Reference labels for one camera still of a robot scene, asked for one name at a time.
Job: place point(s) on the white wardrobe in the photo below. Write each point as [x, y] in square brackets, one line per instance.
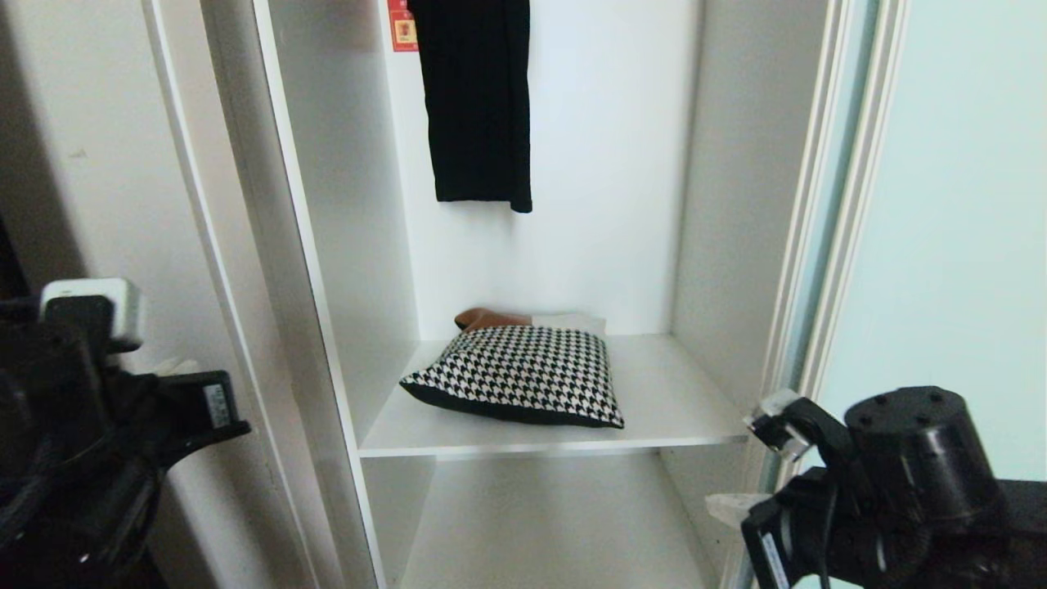
[343, 204]

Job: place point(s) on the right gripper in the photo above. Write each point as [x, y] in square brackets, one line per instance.
[818, 540]

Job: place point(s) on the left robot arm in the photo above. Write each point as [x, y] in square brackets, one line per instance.
[49, 458]

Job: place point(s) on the red paper tag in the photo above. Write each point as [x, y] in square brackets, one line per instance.
[402, 29]

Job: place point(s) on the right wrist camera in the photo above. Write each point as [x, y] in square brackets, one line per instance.
[781, 425]

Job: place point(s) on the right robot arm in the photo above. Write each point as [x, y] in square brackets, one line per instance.
[932, 458]

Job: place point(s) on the brown folded item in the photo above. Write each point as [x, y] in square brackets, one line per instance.
[484, 318]

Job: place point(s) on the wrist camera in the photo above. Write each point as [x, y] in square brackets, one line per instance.
[90, 307]
[781, 425]

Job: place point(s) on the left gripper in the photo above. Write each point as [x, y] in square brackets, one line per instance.
[188, 413]

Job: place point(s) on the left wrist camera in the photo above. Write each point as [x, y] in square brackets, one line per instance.
[90, 307]

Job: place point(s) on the black hanging garment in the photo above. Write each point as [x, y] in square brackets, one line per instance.
[478, 106]

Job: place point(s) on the black white houndstooth pillow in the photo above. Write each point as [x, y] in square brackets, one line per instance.
[523, 376]

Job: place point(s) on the white wardrobe shelf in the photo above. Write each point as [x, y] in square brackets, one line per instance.
[671, 401]

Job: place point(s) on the pale green sliding wardrobe door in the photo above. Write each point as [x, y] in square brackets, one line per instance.
[957, 245]

